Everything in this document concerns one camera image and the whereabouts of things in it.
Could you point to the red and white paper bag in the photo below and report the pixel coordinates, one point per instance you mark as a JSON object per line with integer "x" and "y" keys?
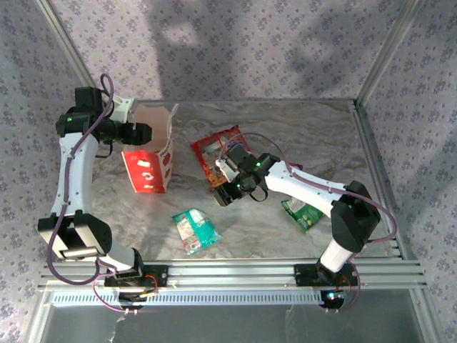
{"x": 146, "y": 171}

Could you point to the large red snack bag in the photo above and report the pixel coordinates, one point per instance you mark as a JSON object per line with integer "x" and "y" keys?
{"x": 205, "y": 153}

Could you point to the teal snack bag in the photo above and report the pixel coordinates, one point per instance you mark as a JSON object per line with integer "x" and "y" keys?
{"x": 196, "y": 232}

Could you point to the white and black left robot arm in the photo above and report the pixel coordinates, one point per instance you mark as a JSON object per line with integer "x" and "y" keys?
{"x": 83, "y": 178}

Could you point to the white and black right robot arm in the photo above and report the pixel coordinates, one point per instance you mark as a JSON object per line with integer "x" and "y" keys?
{"x": 303, "y": 186}

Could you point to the green snack bag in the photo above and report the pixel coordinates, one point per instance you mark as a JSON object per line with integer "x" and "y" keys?
{"x": 303, "y": 218}

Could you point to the floral patterned cloth panel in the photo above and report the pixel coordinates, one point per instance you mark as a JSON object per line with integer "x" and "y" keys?
{"x": 321, "y": 53}
{"x": 21, "y": 143}
{"x": 428, "y": 143}

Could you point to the aluminium frame post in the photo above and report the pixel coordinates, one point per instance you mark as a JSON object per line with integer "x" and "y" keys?
{"x": 65, "y": 46}
{"x": 390, "y": 46}

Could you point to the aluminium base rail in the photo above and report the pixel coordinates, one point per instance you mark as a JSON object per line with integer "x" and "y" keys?
{"x": 232, "y": 273}

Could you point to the thin aluminium table edge rail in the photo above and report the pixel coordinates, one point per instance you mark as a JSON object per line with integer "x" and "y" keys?
{"x": 321, "y": 101}

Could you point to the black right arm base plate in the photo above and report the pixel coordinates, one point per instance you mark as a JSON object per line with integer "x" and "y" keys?
{"x": 303, "y": 273}

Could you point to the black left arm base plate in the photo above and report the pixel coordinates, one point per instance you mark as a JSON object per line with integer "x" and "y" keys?
{"x": 157, "y": 275}

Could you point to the aluminium side rail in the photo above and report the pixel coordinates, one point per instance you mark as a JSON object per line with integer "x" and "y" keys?
{"x": 378, "y": 160}

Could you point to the aluminium frame leg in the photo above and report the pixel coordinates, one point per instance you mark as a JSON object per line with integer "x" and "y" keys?
{"x": 39, "y": 318}
{"x": 423, "y": 318}

